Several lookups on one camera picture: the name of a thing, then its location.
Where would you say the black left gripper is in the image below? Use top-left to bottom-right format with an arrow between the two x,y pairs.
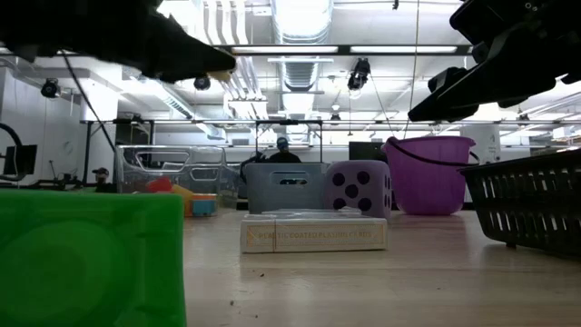
0,0 -> 238,84

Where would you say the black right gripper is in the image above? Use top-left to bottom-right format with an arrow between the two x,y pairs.
408,0 -> 581,124

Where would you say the red toy brick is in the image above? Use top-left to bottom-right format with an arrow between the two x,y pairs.
144,176 -> 174,194

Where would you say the light orange toy brick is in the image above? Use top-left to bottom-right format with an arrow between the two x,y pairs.
169,183 -> 195,218

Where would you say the small cyan toy brick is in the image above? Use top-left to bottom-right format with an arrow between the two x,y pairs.
192,199 -> 218,217

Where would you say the purple foam die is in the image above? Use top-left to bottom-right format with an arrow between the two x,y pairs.
323,159 -> 394,223

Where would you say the short green toy brick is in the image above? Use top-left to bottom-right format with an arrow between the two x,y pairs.
0,189 -> 188,327

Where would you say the clear plastic bin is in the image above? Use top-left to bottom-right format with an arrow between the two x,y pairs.
113,144 -> 244,218

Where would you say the purple plastic bucket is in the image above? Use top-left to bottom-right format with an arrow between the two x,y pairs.
380,135 -> 481,216

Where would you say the person with cap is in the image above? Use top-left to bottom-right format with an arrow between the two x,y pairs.
91,166 -> 115,194
264,135 -> 303,164

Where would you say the black mesh plastic basket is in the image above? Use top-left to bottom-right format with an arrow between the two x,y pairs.
458,148 -> 581,261

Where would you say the grey translucent plastic bin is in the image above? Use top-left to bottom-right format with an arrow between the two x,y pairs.
243,162 -> 331,215

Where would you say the black computer monitor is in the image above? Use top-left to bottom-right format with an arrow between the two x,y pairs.
2,144 -> 39,176

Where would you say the orange playing card deck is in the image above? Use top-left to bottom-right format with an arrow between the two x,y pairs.
240,213 -> 389,254

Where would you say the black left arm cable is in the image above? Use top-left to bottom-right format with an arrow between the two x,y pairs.
60,49 -> 118,152

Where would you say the black background rig frame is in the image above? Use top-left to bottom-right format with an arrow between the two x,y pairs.
253,118 -> 325,164

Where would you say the silver ceiling air duct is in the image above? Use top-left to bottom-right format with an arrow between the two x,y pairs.
271,0 -> 336,93

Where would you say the black aluminium rig frame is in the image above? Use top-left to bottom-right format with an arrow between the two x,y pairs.
217,43 -> 476,57

